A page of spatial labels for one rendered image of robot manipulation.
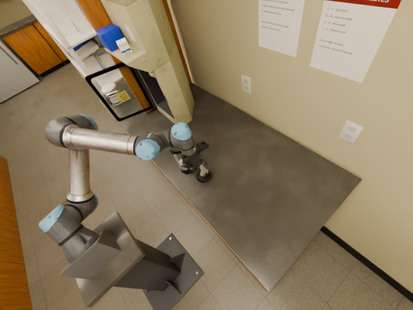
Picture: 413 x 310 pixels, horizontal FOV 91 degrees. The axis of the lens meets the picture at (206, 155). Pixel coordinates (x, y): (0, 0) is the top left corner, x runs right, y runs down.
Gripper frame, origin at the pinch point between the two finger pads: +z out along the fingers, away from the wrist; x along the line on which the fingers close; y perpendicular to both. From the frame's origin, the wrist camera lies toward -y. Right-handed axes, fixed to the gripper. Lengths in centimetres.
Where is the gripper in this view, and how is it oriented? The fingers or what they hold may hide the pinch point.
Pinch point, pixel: (201, 168)
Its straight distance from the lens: 111.3
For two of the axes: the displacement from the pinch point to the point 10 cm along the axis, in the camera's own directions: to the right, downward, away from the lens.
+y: -5.4, 7.4, -4.0
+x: 8.2, 3.5, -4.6
